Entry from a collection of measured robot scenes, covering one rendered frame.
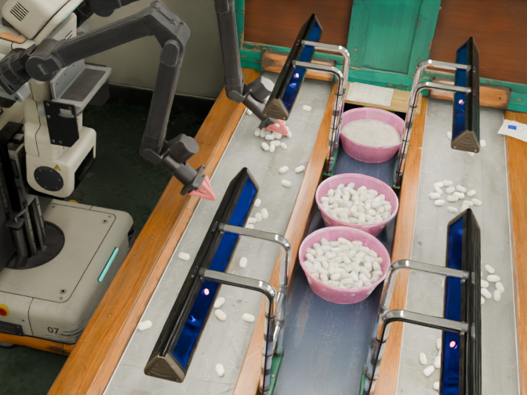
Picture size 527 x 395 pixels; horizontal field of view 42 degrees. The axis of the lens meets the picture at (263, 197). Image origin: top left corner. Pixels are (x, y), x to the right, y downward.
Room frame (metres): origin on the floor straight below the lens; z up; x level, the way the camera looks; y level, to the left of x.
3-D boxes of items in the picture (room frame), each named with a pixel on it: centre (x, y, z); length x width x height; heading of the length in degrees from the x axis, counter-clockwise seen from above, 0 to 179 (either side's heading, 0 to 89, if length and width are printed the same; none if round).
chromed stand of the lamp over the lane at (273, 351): (1.09, 0.03, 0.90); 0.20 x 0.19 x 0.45; 169
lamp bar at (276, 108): (2.06, -0.08, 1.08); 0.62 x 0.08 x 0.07; 169
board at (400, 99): (2.39, -0.43, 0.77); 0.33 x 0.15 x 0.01; 79
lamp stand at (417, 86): (1.96, -0.55, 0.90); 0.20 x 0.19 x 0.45; 169
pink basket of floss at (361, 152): (2.17, -0.39, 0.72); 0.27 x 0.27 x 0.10
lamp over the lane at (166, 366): (1.11, 0.11, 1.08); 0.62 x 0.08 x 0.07; 169
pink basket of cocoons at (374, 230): (1.74, -0.30, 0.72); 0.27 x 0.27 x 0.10
